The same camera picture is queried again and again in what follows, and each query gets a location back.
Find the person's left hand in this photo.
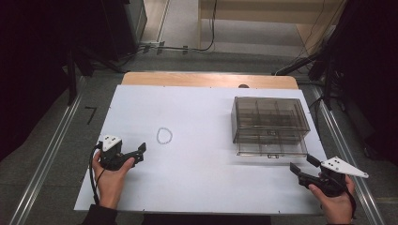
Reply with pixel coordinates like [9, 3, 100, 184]
[91, 150, 136, 210]

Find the person's right hand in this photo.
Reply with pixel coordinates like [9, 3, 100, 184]
[308, 173, 357, 225]

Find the thin black cable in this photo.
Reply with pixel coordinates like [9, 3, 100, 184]
[294, 0, 345, 64]

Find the metal floor rail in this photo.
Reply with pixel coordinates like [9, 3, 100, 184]
[312, 85, 387, 225]
[8, 76, 89, 225]

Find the dark grey cabinet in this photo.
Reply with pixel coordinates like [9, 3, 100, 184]
[102, 0, 148, 61]

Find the black floor cable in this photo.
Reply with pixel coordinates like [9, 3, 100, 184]
[117, 0, 219, 68]

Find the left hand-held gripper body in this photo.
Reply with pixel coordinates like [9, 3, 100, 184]
[97, 134, 130, 172]

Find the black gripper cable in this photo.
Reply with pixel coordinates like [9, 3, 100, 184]
[88, 141, 106, 206]
[343, 182, 359, 219]

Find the transparent grey drawer box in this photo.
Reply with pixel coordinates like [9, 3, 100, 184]
[230, 96, 312, 159]

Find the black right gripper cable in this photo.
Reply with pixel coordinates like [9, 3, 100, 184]
[343, 182, 359, 219]

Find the black curtain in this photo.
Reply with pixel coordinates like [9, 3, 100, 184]
[0, 0, 121, 162]
[308, 0, 398, 167]

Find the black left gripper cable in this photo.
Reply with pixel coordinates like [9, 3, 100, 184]
[88, 141, 106, 206]

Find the white table sheet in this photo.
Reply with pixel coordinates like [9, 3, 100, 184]
[73, 83, 329, 217]

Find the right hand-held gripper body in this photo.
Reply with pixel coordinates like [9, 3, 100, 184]
[298, 156, 370, 199]

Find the black stand leg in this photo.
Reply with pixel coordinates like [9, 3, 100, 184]
[67, 50, 79, 106]
[271, 52, 327, 77]

